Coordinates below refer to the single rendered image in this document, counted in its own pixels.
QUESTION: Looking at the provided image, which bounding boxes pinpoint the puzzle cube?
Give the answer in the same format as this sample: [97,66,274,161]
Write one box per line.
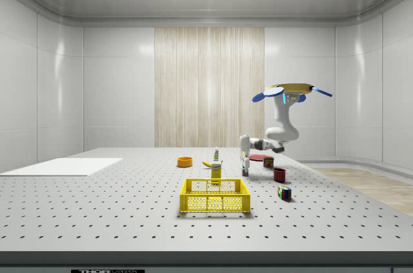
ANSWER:
[277,185,292,202]

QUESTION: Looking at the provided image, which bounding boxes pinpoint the red plate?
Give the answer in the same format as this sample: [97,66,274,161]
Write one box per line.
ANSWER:
[248,153,276,162]

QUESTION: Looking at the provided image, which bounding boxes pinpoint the white board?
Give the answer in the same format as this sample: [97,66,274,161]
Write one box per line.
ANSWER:
[0,157,124,177]

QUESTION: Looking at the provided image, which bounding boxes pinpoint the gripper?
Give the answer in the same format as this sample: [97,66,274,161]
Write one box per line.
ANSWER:
[239,152,250,174]

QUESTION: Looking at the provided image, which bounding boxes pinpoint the yellow basket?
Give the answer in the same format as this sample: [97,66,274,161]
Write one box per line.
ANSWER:
[179,177,252,214]

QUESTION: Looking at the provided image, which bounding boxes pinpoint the drone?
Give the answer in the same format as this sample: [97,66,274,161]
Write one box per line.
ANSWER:
[251,82,334,105]

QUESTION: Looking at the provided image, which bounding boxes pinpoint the yellow white carton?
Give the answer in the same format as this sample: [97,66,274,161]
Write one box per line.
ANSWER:
[210,161,223,186]

